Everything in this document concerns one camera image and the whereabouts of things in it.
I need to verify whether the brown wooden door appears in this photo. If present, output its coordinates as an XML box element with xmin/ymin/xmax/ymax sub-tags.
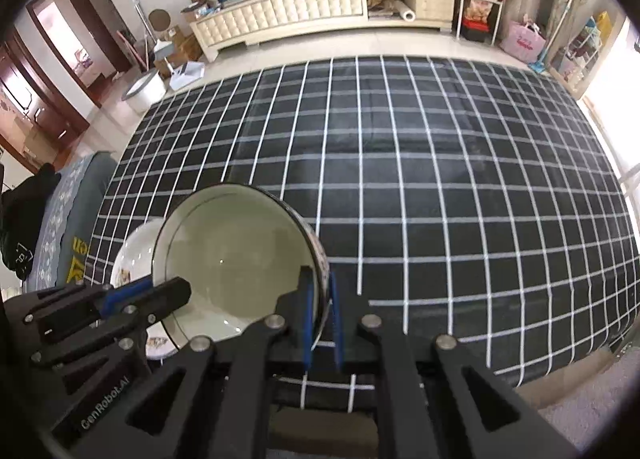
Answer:
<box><xmin>0</xmin><ymin>29</ymin><xmax>92</xmax><ymax>174</ymax></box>

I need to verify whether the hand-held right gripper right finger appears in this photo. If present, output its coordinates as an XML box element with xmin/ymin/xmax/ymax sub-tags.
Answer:
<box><xmin>327</xmin><ymin>274</ymin><xmax>581</xmax><ymax>459</ymax></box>

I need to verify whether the cream tufted tv cabinet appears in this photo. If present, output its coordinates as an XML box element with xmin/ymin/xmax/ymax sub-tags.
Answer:
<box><xmin>190</xmin><ymin>0</ymin><xmax>457</xmax><ymax>63</ymax></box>

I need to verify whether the white pole stand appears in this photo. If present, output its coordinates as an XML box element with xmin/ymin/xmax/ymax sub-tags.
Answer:
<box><xmin>122</xmin><ymin>0</ymin><xmax>177</xmax><ymax>80</ymax></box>

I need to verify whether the pink bag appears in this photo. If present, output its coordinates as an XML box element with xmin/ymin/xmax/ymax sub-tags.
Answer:
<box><xmin>500</xmin><ymin>16</ymin><xmax>547</xmax><ymax>64</ymax></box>

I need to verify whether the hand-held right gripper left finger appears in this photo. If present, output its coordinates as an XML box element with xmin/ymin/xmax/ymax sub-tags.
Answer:
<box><xmin>75</xmin><ymin>266</ymin><xmax>322</xmax><ymax>459</ymax></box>

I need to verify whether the white wire shelf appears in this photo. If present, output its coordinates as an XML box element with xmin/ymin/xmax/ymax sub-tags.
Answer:
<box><xmin>547</xmin><ymin>14</ymin><xmax>628</xmax><ymax>100</ymax></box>

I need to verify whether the cardboard box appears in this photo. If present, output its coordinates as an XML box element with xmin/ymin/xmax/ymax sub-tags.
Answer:
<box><xmin>167</xmin><ymin>26</ymin><xmax>204</xmax><ymax>62</ymax></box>

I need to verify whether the white plate bird print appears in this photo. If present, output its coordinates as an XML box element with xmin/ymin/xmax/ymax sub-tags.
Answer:
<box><xmin>110</xmin><ymin>218</ymin><xmax>183</xmax><ymax>361</ymax></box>

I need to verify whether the grey blue cushioned chair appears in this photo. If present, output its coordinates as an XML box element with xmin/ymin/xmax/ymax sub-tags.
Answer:
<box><xmin>22</xmin><ymin>151</ymin><xmax>119</xmax><ymax>292</ymax></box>

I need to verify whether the black cloth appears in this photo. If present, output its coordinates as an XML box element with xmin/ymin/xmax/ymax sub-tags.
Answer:
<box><xmin>0</xmin><ymin>163</ymin><xmax>62</xmax><ymax>281</ymax></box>

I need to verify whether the brown wooden doorway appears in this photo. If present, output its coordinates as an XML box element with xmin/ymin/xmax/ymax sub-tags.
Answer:
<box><xmin>25</xmin><ymin>0</ymin><xmax>133</xmax><ymax>90</ymax></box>

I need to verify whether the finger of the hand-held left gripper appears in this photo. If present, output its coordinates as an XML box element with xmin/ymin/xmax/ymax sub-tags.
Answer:
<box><xmin>25</xmin><ymin>280</ymin><xmax>155</xmax><ymax>340</ymax></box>
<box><xmin>30</xmin><ymin>277</ymin><xmax>192</xmax><ymax>381</ymax></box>

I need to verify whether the white bucket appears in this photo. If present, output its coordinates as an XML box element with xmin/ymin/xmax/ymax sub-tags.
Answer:
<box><xmin>121</xmin><ymin>71</ymin><xmax>167</xmax><ymax>114</ymax></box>

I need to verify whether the patterned rim bowl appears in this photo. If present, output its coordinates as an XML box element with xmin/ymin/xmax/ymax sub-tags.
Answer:
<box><xmin>152</xmin><ymin>184</ymin><xmax>331</xmax><ymax>346</ymax></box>

